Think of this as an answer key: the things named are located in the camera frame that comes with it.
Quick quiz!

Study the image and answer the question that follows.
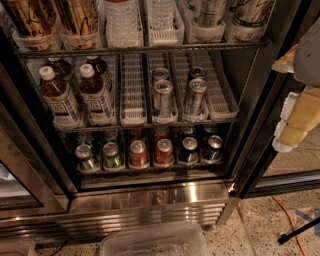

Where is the brown drink can top left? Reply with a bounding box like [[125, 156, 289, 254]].
[[1, 0, 57, 38]]

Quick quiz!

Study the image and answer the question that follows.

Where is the brown drink can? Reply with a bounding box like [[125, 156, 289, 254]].
[[1, 0, 57, 38], [54, 0, 99, 36]]

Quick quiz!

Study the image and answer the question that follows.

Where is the silver tall can right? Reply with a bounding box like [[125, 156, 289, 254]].
[[184, 78, 207, 116]]

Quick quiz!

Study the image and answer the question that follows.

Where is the tea bottle front right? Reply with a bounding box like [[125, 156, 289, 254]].
[[80, 63, 114, 126]]

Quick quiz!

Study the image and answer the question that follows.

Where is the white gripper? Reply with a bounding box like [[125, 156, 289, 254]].
[[271, 45, 320, 153]]

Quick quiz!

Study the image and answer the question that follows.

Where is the green soda can right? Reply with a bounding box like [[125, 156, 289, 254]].
[[103, 142, 124, 171]]

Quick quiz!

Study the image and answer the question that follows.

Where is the tea bottle front left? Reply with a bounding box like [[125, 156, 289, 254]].
[[39, 66, 83, 129]]

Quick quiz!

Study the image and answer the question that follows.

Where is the orange cable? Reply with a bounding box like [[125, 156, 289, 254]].
[[271, 194, 308, 256]]

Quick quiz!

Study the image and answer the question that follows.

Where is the clear plastic bin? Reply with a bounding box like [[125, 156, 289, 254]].
[[99, 222, 209, 256]]

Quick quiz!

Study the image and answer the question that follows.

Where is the stainless fridge base grille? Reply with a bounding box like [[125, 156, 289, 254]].
[[0, 182, 229, 241]]

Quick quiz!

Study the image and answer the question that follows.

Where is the fridge glass door right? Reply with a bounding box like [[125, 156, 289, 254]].
[[237, 0, 320, 198]]

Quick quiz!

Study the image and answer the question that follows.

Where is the red soda can right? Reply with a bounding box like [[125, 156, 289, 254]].
[[155, 139, 174, 166]]

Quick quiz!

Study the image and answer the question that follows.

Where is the silver tall can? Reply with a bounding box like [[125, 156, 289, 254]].
[[184, 78, 207, 116], [153, 80, 173, 118]]

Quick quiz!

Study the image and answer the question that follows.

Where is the white green can top right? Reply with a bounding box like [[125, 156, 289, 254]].
[[185, 0, 227, 28]]

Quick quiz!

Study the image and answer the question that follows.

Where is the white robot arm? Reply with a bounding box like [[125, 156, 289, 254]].
[[272, 18, 320, 153]]

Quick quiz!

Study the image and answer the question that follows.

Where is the green soda can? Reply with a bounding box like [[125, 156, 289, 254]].
[[75, 144, 100, 174], [103, 142, 124, 171]]

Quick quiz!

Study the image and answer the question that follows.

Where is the white green can far right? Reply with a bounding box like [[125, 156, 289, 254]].
[[232, 0, 271, 28]]

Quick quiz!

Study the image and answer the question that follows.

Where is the tea bottle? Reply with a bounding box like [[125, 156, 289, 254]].
[[80, 63, 114, 126], [39, 66, 83, 129]]

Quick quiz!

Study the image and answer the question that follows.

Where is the green soda can left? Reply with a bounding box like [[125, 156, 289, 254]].
[[75, 144, 100, 174]]

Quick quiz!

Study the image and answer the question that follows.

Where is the red soda can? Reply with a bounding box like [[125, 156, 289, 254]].
[[155, 139, 174, 166], [129, 140, 149, 168]]

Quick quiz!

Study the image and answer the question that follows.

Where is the black tripod leg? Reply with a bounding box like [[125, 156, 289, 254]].
[[278, 217, 320, 244]]

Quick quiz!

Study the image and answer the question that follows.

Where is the red soda can left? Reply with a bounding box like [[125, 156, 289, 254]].
[[129, 140, 149, 168]]

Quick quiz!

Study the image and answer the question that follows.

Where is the blue pepsi can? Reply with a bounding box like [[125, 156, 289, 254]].
[[201, 135, 223, 163], [179, 137, 198, 165]]

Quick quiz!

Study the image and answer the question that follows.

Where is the silver tall can left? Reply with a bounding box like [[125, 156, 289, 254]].
[[153, 80, 173, 118]]

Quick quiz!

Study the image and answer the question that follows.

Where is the white green can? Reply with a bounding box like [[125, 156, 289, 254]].
[[232, 0, 271, 28], [185, 0, 227, 28]]

